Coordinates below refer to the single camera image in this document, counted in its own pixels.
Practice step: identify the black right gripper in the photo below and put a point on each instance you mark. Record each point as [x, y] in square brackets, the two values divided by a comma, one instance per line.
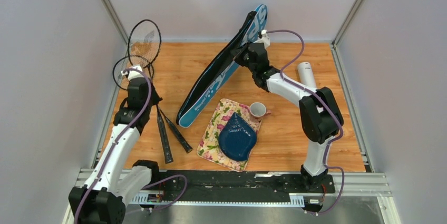
[237, 54]

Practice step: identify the blue sport racket bag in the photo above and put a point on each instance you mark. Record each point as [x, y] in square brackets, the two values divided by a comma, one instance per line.
[221, 68]

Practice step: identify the floral ceramic cup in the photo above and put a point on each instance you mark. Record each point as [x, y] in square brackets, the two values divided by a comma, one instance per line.
[258, 111]

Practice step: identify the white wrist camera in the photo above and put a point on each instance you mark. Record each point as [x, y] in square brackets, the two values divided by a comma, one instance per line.
[133, 72]
[264, 38]

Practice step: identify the grey shuttlecock tube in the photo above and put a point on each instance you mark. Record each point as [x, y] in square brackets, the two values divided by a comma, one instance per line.
[306, 74]

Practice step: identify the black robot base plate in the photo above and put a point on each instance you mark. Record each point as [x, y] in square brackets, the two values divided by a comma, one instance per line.
[230, 186]

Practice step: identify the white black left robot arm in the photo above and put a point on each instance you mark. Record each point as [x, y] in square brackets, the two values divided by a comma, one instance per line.
[105, 196]

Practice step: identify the black badminton racket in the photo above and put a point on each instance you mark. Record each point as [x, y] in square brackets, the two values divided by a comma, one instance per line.
[122, 81]
[144, 45]

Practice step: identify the blue leaf-shaped plate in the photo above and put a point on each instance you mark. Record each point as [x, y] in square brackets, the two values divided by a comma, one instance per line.
[237, 139]

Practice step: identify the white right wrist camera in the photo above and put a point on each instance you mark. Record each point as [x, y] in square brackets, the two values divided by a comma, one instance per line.
[264, 38]

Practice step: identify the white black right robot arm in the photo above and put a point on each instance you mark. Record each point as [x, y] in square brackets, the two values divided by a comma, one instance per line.
[320, 116]

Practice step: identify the aluminium frame rail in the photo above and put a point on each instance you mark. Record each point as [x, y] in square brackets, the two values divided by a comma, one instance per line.
[348, 185]

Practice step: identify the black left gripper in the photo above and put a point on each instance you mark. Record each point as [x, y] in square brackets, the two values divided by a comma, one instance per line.
[156, 98]

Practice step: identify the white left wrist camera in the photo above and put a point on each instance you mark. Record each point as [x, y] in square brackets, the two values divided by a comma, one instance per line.
[133, 72]

